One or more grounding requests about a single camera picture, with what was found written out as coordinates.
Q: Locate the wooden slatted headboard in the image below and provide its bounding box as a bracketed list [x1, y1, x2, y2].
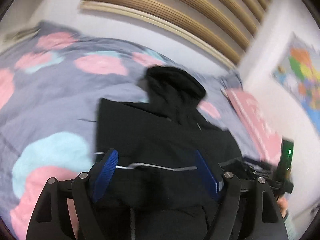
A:
[80, 0, 271, 69]

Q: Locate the colourful world map poster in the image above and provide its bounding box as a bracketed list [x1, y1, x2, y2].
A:
[272, 35, 319, 132]

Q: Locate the pink grey pillow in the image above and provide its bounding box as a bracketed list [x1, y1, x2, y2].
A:
[222, 72, 282, 166]

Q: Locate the black hooded jacket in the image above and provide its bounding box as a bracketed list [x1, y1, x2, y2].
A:
[95, 66, 242, 239]

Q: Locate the white bedside shelf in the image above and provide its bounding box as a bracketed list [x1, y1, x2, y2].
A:
[1, 0, 47, 46]

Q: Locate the person's right hand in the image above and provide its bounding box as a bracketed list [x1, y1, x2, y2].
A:
[277, 196, 288, 218]

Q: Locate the grey pink patterned bed blanket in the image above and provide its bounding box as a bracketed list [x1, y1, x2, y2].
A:
[0, 21, 258, 240]

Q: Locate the grey sleeve forearm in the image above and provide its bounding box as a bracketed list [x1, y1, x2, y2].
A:
[284, 211, 298, 240]

